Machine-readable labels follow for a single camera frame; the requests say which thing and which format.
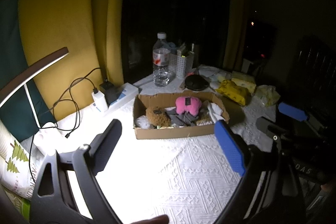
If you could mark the clear water bottle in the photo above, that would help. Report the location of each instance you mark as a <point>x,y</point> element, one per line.
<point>160,71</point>

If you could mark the cardboard box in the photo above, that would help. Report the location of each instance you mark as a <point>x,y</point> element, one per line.
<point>170,133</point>

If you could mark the pink plush toy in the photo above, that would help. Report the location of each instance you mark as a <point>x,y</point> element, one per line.
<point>191,108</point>

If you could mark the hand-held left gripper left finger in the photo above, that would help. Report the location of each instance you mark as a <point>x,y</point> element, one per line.
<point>107,145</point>

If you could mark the white textured bedspread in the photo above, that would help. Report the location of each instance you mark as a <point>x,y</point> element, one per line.
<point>183,174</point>

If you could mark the white woven basket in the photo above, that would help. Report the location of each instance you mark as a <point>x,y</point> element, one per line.
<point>181,67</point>

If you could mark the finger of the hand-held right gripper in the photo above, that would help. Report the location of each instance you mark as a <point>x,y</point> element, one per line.
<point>265,125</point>
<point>291,111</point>

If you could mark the clear plastic bag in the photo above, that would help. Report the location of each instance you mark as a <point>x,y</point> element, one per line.
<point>266,94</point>

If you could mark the white charger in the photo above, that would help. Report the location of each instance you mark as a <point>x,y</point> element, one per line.
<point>99,102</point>

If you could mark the black power adapter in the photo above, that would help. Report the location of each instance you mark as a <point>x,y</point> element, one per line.
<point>109,94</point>

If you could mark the white power strip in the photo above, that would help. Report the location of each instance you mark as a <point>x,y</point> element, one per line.
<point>126,94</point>

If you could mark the dark green cushion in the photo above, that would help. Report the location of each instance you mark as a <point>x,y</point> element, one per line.
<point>39,98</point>

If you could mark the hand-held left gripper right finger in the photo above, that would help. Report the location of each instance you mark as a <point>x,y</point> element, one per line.
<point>231,148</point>

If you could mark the yellow upholstered headboard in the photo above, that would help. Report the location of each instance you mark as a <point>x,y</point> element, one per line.
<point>65,16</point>

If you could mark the white rolled cloth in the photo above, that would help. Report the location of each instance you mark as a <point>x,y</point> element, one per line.
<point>214,108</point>

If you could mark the white tissue pack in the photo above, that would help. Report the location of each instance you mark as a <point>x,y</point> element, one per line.
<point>210,71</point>

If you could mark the white desk lamp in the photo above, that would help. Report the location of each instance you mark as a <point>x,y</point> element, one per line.
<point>47,134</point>

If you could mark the grey dotted cloth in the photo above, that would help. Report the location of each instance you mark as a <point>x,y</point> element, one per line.
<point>181,120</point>

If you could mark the yellow tissue packet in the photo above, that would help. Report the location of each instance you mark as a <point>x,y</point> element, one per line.
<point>233,91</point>

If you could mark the brown plush toy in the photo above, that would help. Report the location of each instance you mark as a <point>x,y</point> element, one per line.
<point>160,120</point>

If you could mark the tree print paper cup package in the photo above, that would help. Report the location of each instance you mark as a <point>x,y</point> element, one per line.
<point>15,161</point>

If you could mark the black round object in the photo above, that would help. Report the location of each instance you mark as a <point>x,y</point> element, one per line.
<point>195,82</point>

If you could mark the person's left hand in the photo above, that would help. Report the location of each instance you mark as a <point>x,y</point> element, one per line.
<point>152,220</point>

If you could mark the pale yellow tissue pack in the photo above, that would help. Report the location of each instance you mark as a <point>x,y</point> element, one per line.
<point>246,82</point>

